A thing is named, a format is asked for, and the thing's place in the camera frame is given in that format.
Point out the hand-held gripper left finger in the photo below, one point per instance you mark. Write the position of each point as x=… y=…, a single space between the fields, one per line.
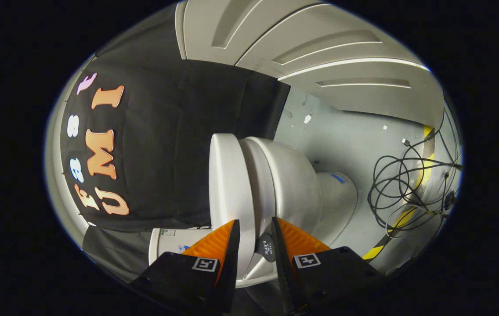
x=231 y=263

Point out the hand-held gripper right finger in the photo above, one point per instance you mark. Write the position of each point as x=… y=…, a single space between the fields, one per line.
x=282 y=263

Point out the white toilet lid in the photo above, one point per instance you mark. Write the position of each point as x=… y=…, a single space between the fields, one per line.
x=227 y=184

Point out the white toilet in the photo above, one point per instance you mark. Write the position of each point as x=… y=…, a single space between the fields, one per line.
x=293 y=184

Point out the white toilet seat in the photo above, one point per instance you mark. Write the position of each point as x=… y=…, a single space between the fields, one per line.
x=256 y=184

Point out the yellow black hazard tape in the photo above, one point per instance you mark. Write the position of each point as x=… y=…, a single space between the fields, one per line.
x=374 y=252

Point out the black backdrop cloth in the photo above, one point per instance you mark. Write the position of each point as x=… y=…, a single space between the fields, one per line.
x=166 y=153

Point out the white drawer cabinet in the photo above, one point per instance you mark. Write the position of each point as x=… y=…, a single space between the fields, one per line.
x=320 y=52

